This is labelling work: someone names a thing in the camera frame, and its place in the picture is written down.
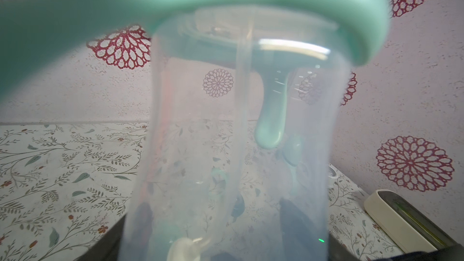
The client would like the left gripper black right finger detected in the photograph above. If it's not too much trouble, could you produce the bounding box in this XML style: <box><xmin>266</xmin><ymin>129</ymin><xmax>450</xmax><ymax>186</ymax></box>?
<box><xmin>327</xmin><ymin>234</ymin><xmax>359</xmax><ymax>261</ymax></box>

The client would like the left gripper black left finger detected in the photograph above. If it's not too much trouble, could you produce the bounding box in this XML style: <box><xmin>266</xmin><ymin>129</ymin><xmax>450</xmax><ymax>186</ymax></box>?
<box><xmin>77</xmin><ymin>216</ymin><xmax>126</xmax><ymax>261</ymax></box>

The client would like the white sterilizer box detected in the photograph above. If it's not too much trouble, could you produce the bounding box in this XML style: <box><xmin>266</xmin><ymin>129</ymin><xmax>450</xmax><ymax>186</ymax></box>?
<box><xmin>364</xmin><ymin>190</ymin><xmax>458</xmax><ymax>253</ymax></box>

